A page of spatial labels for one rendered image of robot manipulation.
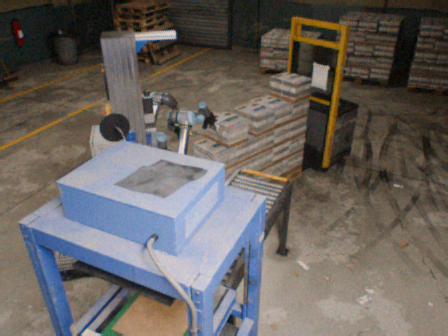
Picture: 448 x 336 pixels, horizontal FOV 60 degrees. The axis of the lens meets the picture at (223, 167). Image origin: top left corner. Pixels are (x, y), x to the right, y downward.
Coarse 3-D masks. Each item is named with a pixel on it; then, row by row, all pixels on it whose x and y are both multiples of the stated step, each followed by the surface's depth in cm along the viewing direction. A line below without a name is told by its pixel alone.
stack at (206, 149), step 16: (288, 128) 449; (208, 144) 402; (240, 144) 402; (256, 144) 420; (272, 144) 439; (288, 144) 460; (224, 160) 392; (256, 160) 429; (272, 160) 450; (224, 176) 402; (256, 176) 441
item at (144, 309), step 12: (144, 300) 232; (180, 300) 232; (132, 312) 224; (144, 312) 224; (156, 312) 224; (168, 312) 224; (180, 312) 224; (120, 324) 217; (132, 324) 217; (144, 324) 217; (156, 324) 217; (168, 324) 217; (180, 324) 217
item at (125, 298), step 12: (216, 288) 240; (228, 288) 240; (120, 300) 233; (132, 300) 232; (216, 300) 232; (228, 300) 232; (108, 312) 225; (120, 312) 224; (216, 312) 225; (228, 312) 233; (96, 324) 218; (108, 324) 217; (216, 324) 218
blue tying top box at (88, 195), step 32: (96, 160) 184; (128, 160) 184; (192, 160) 184; (64, 192) 170; (96, 192) 161; (128, 192) 161; (192, 192) 161; (96, 224) 171; (128, 224) 161; (160, 224) 152; (192, 224) 163
